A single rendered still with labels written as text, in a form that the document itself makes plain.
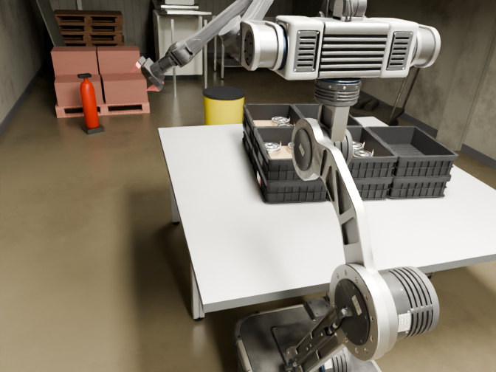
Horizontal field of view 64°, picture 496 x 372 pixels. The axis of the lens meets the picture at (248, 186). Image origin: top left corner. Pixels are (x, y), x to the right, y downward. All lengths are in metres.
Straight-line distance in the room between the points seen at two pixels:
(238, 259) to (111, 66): 4.25
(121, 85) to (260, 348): 3.93
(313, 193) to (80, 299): 1.40
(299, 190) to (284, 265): 0.46
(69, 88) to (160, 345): 3.63
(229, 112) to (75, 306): 2.13
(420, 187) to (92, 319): 1.78
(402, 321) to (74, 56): 4.90
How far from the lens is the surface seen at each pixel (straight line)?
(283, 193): 1.81
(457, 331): 2.52
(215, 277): 1.42
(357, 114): 4.65
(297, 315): 1.96
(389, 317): 1.03
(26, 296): 2.59
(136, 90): 5.17
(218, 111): 3.70
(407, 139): 2.38
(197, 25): 6.64
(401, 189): 2.02
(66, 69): 5.48
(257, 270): 1.45
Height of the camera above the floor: 1.64
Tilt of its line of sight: 28 degrees down
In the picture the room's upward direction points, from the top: 3 degrees clockwise
